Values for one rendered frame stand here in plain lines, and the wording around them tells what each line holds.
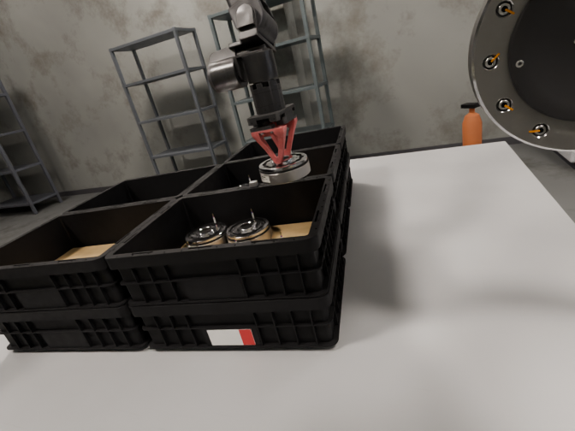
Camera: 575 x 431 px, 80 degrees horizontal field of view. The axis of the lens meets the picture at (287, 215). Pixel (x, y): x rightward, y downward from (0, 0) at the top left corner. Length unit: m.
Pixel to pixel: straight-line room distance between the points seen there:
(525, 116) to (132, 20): 4.99
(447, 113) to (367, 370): 3.59
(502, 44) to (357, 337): 0.49
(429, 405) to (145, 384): 0.49
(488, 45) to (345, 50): 3.65
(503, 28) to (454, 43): 3.57
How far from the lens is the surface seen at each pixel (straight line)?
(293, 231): 0.78
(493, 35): 0.40
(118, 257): 0.68
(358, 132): 4.10
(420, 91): 3.99
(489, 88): 0.41
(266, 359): 0.67
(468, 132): 3.18
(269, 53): 0.67
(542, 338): 0.70
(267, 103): 0.66
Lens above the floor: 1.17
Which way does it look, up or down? 23 degrees down
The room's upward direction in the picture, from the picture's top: 13 degrees counter-clockwise
